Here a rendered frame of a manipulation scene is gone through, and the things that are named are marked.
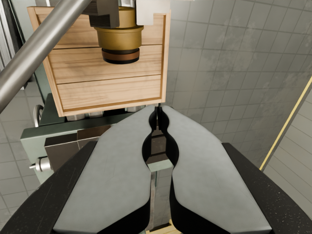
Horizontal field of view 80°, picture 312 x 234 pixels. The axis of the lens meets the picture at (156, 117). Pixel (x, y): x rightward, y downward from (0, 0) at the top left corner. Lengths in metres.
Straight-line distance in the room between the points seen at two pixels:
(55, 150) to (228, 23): 1.64
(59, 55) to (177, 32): 1.18
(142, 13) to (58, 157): 0.49
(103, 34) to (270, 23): 1.96
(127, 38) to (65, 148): 0.42
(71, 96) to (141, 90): 0.23
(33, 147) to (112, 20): 0.50
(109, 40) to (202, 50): 1.48
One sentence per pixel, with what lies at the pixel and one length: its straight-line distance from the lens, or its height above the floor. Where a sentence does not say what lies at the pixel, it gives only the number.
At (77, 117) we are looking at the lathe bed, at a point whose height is 0.86.
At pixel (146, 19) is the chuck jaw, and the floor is 1.11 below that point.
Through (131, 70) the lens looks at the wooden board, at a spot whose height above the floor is 0.89.
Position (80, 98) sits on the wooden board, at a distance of 0.65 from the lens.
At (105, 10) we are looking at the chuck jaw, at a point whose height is 1.15.
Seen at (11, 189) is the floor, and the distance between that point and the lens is 2.31.
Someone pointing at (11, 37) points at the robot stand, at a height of 0.22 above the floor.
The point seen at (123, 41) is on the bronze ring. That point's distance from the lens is 0.36.
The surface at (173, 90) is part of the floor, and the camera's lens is 1.80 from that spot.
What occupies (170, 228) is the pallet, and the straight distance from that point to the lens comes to 3.48.
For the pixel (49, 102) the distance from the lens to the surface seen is 0.88.
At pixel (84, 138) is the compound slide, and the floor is 1.02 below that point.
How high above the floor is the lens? 1.47
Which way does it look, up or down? 52 degrees down
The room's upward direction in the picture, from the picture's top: 148 degrees clockwise
